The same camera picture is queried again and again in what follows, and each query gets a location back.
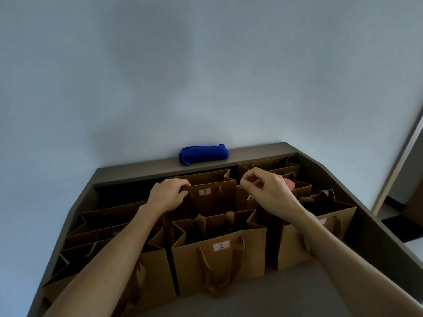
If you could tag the person's right thumb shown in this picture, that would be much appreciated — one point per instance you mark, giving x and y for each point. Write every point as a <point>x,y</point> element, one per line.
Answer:
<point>252,189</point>

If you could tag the person's left fingers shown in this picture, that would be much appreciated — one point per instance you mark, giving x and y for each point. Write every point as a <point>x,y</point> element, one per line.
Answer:
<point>182,188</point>

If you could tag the dark floor mat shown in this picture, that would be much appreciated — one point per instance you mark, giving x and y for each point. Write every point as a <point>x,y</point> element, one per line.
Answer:
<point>403,228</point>

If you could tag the person's left hand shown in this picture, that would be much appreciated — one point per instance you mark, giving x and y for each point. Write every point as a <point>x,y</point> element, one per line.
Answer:
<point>165,194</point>

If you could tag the brown cardboard box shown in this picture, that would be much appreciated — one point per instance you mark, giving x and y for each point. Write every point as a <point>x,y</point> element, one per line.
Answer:
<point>416,204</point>

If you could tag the brown labelled carrier bag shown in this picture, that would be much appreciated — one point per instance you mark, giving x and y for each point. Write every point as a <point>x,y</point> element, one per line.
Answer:
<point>211,203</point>

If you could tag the beige door frame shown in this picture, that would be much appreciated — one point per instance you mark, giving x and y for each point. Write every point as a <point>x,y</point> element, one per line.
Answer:
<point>396,171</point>

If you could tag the pink soft item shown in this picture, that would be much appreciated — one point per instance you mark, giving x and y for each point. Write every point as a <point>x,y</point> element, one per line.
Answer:
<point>290,184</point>

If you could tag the blue folded cloth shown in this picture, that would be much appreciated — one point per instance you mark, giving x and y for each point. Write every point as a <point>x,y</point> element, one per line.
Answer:
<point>203,154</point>

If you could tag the person's left forearm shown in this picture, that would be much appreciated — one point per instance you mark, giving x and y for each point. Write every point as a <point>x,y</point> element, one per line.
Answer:
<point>109,260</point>

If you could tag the grey desk back ledge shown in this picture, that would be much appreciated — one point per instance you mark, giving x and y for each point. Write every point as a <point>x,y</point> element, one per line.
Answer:
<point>148,169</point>

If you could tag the person's right hand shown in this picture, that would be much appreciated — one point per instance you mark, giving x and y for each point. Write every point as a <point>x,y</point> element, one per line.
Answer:
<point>271,191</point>

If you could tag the person's right forearm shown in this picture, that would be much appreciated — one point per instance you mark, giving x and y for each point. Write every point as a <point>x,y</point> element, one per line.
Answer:
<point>347,260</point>

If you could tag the green small item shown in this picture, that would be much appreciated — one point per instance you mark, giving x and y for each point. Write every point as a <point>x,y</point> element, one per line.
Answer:
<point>252,197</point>

